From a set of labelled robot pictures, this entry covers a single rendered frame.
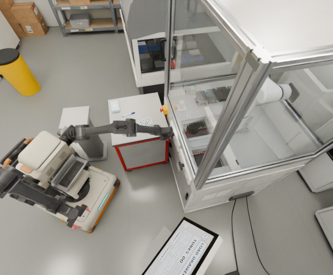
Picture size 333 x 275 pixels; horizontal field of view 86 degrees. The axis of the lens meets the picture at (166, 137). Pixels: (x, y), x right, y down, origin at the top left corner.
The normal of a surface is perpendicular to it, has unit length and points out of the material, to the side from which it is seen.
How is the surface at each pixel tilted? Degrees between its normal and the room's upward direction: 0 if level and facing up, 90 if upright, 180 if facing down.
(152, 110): 0
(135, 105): 0
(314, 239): 0
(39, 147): 42
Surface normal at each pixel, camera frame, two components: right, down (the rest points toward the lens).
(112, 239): 0.01, -0.55
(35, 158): 0.64, -0.19
